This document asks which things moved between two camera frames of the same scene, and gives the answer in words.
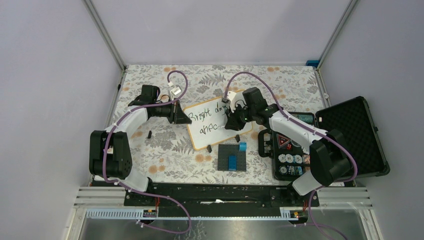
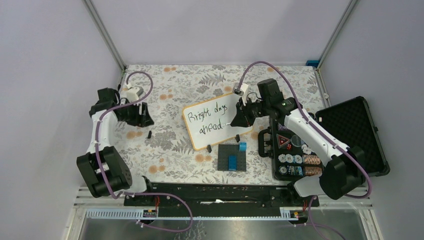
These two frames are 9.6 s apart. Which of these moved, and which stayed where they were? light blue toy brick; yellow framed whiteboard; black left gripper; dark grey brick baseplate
Moved: black left gripper
Stayed: yellow framed whiteboard; light blue toy brick; dark grey brick baseplate
